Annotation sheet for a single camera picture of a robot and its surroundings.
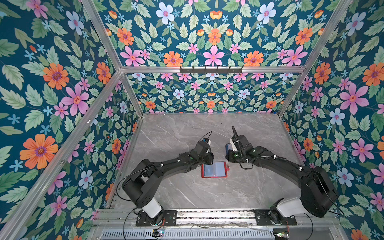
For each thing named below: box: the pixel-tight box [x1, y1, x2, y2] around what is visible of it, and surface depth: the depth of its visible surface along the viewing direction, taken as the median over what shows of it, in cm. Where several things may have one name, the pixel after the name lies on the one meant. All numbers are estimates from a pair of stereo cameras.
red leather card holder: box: [201, 161, 230, 178], surface depth 91 cm
